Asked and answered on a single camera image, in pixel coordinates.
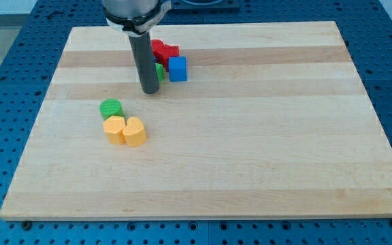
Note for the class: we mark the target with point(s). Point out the wooden board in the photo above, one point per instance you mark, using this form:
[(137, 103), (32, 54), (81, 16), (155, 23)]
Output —
[(273, 122)]

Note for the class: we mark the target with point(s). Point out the red star block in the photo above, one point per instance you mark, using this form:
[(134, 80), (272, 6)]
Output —
[(163, 54)]

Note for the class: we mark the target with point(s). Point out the yellow heart block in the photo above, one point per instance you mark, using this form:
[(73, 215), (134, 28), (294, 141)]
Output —
[(134, 133)]

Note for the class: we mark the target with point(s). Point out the green block behind rod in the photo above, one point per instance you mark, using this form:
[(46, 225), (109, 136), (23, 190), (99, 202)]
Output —
[(160, 72)]

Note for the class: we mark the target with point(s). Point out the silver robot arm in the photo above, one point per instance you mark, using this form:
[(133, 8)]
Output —
[(135, 17)]

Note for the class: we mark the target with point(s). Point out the green cylinder block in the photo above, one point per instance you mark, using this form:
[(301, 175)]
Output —
[(111, 107)]

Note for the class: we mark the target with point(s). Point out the blue cube block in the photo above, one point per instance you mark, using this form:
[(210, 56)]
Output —
[(177, 69)]

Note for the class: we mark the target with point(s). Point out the yellow hexagon block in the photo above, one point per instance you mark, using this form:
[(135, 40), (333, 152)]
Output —
[(113, 129)]

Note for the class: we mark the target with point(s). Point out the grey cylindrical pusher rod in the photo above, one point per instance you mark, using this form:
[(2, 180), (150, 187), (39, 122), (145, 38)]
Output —
[(144, 61)]

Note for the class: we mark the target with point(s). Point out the red round block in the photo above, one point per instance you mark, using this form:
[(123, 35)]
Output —
[(157, 46)]

